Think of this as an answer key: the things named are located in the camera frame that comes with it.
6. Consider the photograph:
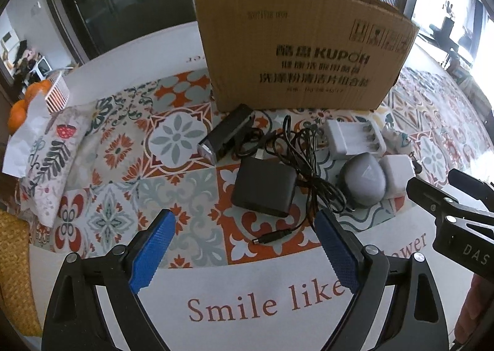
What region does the person's right hand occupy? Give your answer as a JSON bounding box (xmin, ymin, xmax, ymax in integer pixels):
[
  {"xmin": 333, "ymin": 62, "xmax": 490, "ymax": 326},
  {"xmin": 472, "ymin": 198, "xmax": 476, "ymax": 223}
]
[{"xmin": 454, "ymin": 277, "xmax": 494, "ymax": 342}]

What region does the white shoe rack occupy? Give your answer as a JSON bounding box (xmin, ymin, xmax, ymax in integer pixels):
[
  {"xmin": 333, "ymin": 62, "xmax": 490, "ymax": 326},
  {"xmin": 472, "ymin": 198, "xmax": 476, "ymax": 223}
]
[{"xmin": 31, "ymin": 58, "xmax": 52, "ymax": 83}]

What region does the black flashlight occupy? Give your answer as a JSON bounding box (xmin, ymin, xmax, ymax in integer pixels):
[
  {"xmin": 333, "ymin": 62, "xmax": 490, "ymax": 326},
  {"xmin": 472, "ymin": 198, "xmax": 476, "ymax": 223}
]
[{"xmin": 198, "ymin": 104, "xmax": 256, "ymax": 162}]

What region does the white battery charger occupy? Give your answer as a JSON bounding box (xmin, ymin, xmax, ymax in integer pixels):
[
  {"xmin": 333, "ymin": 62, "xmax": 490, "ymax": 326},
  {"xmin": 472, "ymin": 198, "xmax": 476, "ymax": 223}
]
[{"xmin": 325, "ymin": 116, "xmax": 387, "ymax": 161}]

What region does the dark dining chair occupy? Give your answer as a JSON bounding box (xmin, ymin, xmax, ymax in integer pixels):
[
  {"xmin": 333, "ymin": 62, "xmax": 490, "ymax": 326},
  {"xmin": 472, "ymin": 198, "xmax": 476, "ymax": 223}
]
[{"xmin": 131, "ymin": 0, "xmax": 197, "ymax": 43}]

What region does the yellow woven cushion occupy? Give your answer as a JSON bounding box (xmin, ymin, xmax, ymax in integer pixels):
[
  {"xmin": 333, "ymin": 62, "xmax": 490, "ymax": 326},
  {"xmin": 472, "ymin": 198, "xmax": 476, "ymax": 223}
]
[{"xmin": 0, "ymin": 209, "xmax": 42, "ymax": 337}]

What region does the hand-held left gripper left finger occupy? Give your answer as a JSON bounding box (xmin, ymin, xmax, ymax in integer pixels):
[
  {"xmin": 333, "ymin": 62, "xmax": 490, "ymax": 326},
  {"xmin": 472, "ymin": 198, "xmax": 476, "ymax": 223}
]
[{"xmin": 40, "ymin": 209, "xmax": 177, "ymax": 351}]

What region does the floral cloth tissue cover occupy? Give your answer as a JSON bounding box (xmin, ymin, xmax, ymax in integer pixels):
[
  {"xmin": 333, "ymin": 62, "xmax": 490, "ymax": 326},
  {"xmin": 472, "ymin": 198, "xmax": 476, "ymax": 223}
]
[{"xmin": 19, "ymin": 104, "xmax": 97, "ymax": 228}]

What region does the white plastic basket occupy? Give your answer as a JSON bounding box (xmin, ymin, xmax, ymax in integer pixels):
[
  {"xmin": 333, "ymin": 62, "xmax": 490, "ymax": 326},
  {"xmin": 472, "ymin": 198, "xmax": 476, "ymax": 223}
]
[{"xmin": 44, "ymin": 71, "xmax": 71, "ymax": 114}]

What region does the black power adapter with cable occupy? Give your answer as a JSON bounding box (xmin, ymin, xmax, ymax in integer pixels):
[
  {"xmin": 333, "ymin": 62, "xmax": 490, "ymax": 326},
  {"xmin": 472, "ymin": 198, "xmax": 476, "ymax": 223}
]
[{"xmin": 231, "ymin": 131, "xmax": 348, "ymax": 247}]

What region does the white charger cube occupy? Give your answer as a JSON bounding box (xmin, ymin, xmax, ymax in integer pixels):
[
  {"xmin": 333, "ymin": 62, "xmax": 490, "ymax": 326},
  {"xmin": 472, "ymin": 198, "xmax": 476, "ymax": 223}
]
[{"xmin": 380, "ymin": 155, "xmax": 415, "ymax": 201}]

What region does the brown cardboard box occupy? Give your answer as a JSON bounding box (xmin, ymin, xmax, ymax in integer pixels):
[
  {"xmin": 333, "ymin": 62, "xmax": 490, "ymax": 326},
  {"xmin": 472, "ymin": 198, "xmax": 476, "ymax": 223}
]
[{"xmin": 194, "ymin": 0, "xmax": 420, "ymax": 111}]

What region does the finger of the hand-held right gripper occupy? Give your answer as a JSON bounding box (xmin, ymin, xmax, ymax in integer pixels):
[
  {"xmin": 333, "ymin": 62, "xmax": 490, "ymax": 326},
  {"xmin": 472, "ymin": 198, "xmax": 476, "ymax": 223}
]
[
  {"xmin": 406, "ymin": 177, "xmax": 458, "ymax": 226},
  {"xmin": 448, "ymin": 169, "xmax": 494, "ymax": 217}
]

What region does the black usb cable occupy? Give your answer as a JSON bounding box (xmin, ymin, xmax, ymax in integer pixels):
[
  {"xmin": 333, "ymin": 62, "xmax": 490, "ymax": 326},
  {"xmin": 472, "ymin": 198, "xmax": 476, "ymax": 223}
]
[{"xmin": 235, "ymin": 115, "xmax": 329, "ymax": 174}]

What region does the orange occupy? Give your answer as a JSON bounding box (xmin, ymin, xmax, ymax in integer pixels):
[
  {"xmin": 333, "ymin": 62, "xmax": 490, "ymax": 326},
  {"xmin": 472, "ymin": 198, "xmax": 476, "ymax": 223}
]
[
  {"xmin": 25, "ymin": 80, "xmax": 52, "ymax": 101},
  {"xmin": 8, "ymin": 99, "xmax": 29, "ymax": 135}
]

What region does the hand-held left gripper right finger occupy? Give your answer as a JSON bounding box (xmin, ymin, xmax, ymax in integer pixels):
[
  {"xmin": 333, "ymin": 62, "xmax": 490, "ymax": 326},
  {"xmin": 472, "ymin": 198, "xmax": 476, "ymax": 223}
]
[{"xmin": 313, "ymin": 207, "xmax": 450, "ymax": 351}]

